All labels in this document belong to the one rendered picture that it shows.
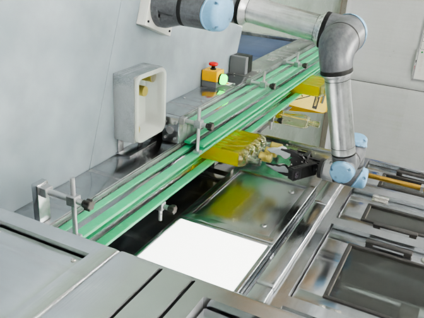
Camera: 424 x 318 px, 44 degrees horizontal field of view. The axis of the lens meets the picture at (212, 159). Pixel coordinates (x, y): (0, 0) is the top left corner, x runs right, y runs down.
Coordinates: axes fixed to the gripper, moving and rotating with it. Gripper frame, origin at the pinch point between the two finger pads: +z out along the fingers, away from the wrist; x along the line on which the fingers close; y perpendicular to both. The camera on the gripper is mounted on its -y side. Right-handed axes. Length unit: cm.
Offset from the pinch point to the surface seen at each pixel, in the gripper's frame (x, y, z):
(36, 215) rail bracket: 8, -85, 31
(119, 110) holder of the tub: 21, -40, 38
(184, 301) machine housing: 22, -110, -25
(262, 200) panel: -12.6, -10.0, -2.9
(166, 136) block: 7.7, -20.7, 31.9
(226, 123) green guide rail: 6.2, 7.8, 21.4
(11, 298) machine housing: 21, -122, -1
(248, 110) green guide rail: 6.3, 28.7, 20.9
